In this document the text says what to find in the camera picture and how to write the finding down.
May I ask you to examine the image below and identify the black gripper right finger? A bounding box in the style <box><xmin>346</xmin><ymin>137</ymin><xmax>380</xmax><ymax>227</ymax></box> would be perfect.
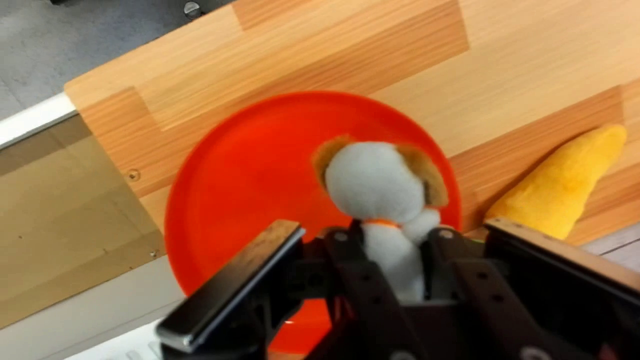
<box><xmin>422</xmin><ymin>218</ymin><xmax>640</xmax><ymax>360</ymax></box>

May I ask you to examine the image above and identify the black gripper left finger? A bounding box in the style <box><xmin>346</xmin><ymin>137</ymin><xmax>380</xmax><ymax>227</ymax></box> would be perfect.
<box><xmin>154</xmin><ymin>218</ymin><xmax>428</xmax><ymax>360</ymax></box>

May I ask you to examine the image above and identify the white plush mushroom toy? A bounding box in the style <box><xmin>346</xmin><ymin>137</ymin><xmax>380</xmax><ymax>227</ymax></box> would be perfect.
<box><xmin>312</xmin><ymin>137</ymin><xmax>450</xmax><ymax>307</ymax></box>

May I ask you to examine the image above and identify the orange round plate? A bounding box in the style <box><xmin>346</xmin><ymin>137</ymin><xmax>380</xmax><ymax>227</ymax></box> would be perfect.
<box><xmin>163</xmin><ymin>91</ymin><xmax>466</xmax><ymax>360</ymax></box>

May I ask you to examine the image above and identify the yellow cloth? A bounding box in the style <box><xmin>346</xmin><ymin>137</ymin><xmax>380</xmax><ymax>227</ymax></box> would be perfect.
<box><xmin>486</xmin><ymin>122</ymin><xmax>629</xmax><ymax>243</ymax></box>

